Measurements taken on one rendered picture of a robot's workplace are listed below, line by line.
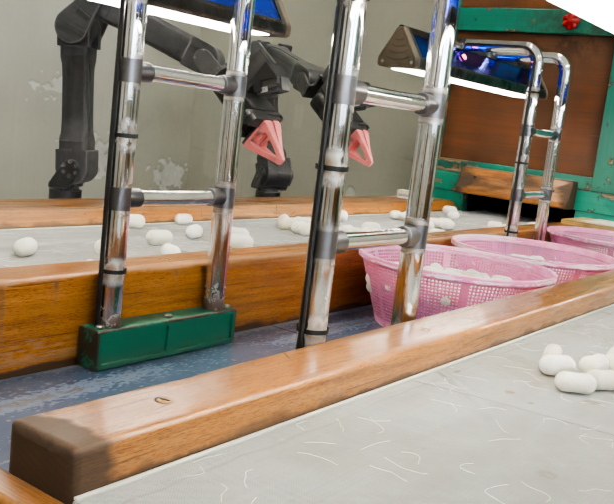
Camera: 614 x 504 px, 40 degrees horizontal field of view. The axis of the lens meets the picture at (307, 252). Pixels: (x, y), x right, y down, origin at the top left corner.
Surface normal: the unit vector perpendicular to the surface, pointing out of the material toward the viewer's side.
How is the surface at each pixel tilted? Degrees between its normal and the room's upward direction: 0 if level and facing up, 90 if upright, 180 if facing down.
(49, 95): 90
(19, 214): 45
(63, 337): 90
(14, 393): 0
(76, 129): 81
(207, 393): 0
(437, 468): 0
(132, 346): 90
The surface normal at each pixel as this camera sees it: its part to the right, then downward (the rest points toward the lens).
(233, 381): 0.11, -0.98
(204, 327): 0.80, 0.18
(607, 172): -0.59, 0.06
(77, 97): -0.04, 0.15
